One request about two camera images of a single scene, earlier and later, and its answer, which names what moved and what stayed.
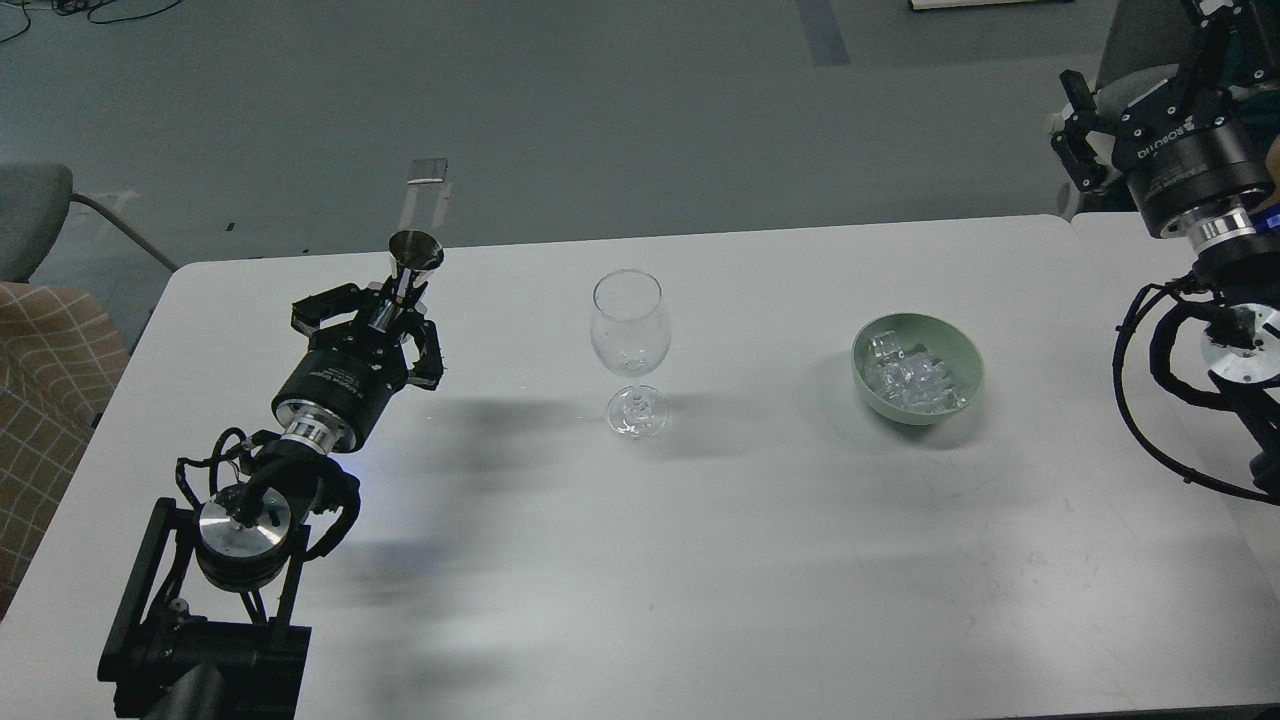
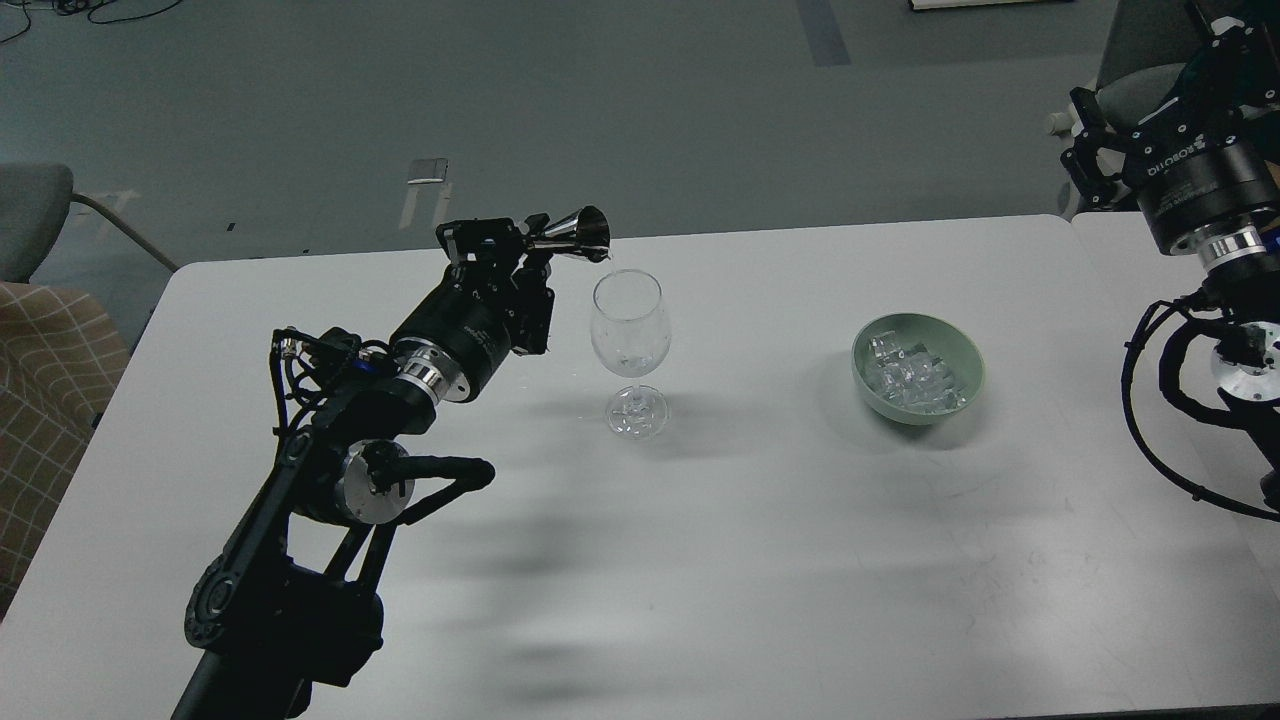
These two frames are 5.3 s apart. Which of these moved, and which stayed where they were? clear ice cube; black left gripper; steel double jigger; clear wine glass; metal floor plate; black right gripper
Moved: steel double jigger; black left gripper
Stayed: metal floor plate; black right gripper; clear ice cube; clear wine glass
